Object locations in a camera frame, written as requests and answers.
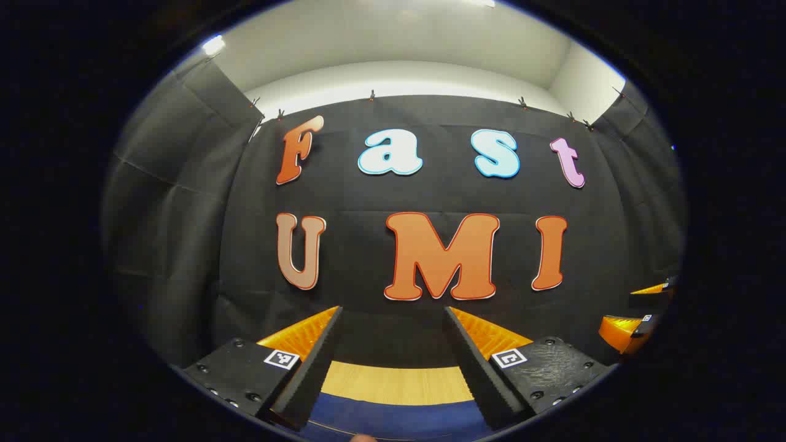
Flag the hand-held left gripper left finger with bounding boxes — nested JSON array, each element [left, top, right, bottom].
[[183, 305, 344, 432]]

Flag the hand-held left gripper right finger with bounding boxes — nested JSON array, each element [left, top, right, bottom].
[[443, 305, 617, 432]]

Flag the blue denim jeans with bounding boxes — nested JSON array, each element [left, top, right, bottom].
[[301, 392, 495, 442]]

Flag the black backdrop cloth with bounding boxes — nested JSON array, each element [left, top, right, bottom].
[[101, 58, 687, 372]]

